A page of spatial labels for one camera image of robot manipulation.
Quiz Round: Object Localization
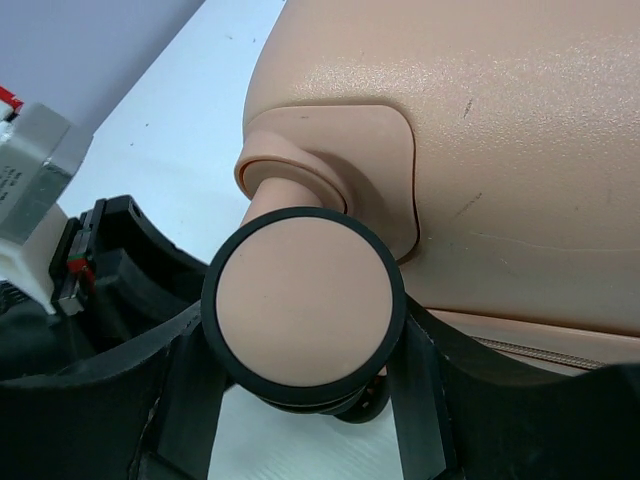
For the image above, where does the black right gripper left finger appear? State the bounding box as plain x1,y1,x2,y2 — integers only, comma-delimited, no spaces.
1,304,226,479

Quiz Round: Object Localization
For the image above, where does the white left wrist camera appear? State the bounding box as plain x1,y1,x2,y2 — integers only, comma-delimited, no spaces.
1,88,93,314

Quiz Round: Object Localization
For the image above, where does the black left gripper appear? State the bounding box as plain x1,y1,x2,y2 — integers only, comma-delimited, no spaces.
1,196,206,380

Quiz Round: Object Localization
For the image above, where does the pink hard-shell suitcase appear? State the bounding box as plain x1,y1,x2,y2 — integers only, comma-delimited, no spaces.
202,1,639,419

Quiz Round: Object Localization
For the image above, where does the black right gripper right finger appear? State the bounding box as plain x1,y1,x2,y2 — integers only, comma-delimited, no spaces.
388,300,639,479

